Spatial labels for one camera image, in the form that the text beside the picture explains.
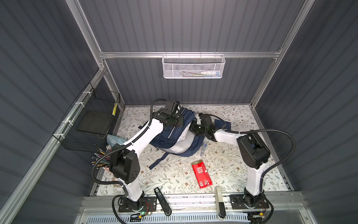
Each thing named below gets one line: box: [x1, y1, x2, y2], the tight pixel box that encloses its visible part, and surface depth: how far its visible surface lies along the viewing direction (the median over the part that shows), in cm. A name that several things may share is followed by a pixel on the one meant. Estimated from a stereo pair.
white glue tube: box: [200, 70, 221, 77], surface depth 92 cm
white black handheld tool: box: [214, 186, 227, 220], surface depth 71 cm
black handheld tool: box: [153, 187, 173, 217], surface depth 74 cm
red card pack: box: [191, 159, 213, 189], surface depth 86 cm
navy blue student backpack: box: [148, 107, 205, 170], surface depth 91 cm
